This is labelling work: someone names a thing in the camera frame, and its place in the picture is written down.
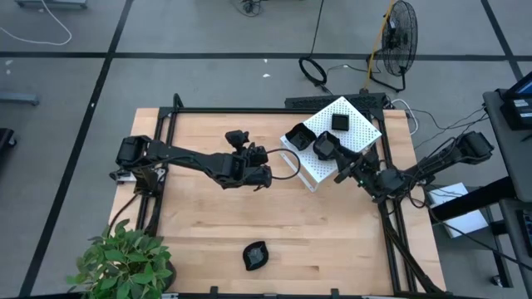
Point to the black wavy-edged square bowl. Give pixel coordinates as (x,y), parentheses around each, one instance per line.
(300,137)

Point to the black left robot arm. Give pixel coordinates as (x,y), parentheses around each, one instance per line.
(183,160)

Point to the black desk device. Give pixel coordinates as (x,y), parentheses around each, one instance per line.
(515,118)

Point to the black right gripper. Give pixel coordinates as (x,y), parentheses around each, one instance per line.
(361,170)

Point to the black leaf-shaped mini plate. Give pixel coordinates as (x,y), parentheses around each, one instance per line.
(255,255)

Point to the black desk crossbar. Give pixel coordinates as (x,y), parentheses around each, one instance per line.
(474,202)

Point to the black floor object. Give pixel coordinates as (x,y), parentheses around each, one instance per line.
(5,139)

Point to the grey furniture foot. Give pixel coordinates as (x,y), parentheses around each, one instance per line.
(18,99)

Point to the grey desk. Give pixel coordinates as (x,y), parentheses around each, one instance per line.
(507,149)

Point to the black aluminium table frame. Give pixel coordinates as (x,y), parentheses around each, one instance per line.
(249,110)

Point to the laptop with blue screen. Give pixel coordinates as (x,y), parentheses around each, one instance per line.
(524,88)

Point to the black square footed tray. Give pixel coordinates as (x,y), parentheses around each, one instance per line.
(340,122)

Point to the white perforated metal rack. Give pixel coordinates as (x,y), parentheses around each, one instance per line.
(361,133)

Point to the green potted plant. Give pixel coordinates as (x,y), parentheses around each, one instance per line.
(124,266)

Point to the black perforated panel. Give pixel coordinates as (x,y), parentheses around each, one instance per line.
(316,101)

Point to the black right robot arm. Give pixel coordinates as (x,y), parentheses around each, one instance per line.
(436,164)

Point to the white paper sheet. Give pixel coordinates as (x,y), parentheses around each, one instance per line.
(465,220)

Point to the black deep square mini bowl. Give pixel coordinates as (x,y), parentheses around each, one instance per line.
(325,146)

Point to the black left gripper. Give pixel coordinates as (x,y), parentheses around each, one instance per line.
(257,174)

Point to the black floor fan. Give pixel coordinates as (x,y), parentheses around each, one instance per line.
(399,39)

